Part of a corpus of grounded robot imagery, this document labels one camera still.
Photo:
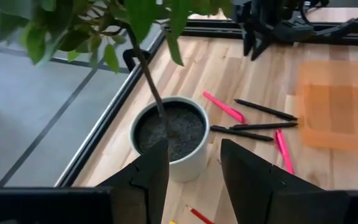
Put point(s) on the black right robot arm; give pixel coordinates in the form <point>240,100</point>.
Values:
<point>346,21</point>

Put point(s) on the black pen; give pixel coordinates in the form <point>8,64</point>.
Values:
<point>241,133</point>
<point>266,109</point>
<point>263,126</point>

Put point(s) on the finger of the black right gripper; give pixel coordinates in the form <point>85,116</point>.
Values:
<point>259,49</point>
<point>248,43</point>

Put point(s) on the green leafy plant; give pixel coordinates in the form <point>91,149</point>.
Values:
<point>141,15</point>

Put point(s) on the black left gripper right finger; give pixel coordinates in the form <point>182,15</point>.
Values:
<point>259,193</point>

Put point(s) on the orange translucent plastic bin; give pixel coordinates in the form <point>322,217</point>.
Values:
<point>337,109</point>

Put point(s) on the white ceramic plant pot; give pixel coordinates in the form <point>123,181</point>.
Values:
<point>188,168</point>

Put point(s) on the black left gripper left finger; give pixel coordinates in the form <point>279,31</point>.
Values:
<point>148,186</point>

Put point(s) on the red pencil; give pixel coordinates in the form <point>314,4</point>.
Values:
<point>200,215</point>

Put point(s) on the black frame clamp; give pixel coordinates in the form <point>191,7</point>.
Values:
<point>128,60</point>

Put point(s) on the pink pen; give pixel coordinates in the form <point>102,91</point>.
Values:
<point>224,107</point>
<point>284,151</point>

